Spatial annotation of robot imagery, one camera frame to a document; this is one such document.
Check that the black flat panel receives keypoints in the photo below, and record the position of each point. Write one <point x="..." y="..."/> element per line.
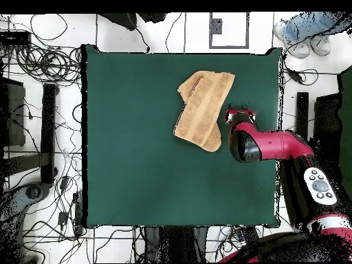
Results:
<point x="15" y="115"/>
<point x="327" y="115"/>

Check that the white shoe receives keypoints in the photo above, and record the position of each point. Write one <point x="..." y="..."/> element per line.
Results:
<point x="320" y="45"/>
<point x="299" y="51"/>

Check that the black electronics box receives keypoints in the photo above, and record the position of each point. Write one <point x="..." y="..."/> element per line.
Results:
<point x="15" y="38"/>

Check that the dark green table cloth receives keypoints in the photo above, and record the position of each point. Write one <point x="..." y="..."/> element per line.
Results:
<point x="123" y="123"/>

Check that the person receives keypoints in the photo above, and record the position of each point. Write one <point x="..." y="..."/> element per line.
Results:
<point x="308" y="24"/>
<point x="123" y="20"/>

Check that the green cloth sheet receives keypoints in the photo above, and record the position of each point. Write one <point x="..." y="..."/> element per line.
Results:
<point x="347" y="110"/>

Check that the black power adapter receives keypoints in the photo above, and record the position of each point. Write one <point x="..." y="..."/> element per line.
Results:
<point x="296" y="76"/>

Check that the grey square floor frame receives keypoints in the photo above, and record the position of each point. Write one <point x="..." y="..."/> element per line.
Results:
<point x="210" y="33"/>

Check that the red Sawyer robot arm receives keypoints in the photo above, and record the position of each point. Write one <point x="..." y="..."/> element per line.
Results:
<point x="275" y="143"/>

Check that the small grey box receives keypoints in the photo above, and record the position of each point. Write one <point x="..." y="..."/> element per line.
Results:
<point x="217" y="27"/>

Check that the tan terry towel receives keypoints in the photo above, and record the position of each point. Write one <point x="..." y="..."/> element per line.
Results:
<point x="203" y="110"/>

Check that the grey chair base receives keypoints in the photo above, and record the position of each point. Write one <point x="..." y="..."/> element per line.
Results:
<point x="33" y="192"/>

